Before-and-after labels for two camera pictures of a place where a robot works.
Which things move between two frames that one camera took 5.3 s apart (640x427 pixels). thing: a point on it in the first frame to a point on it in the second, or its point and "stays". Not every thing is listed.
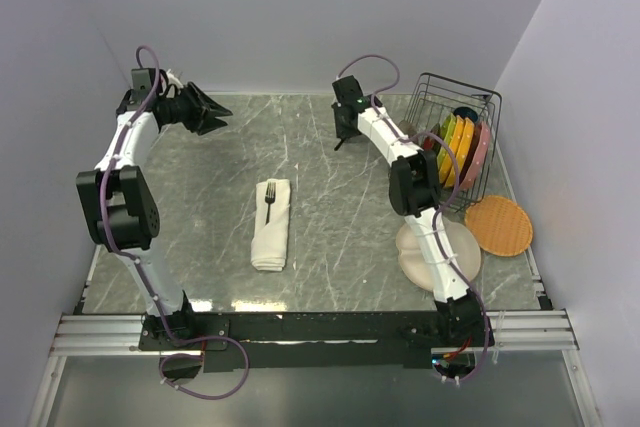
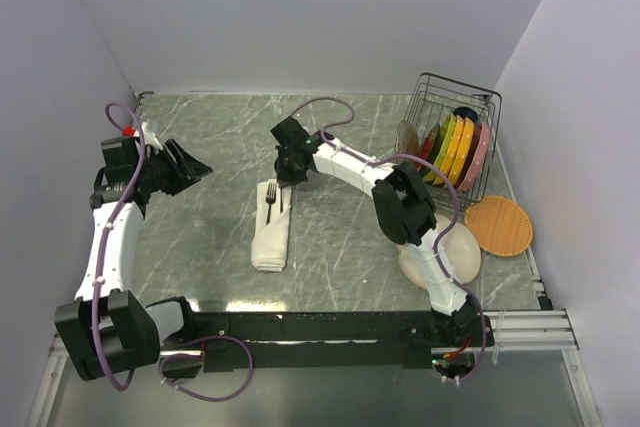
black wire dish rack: x=460 y=121 stays
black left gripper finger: x=213 y=107 to x=187 y=166
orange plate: x=462 y=154 stays
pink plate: x=480 y=157 stays
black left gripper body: x=185 y=108 to x=160 y=172
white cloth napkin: x=269 y=240 stays
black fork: x=270 y=195 stays
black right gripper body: x=343 y=131 to x=287 y=172
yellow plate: x=447 y=161 stays
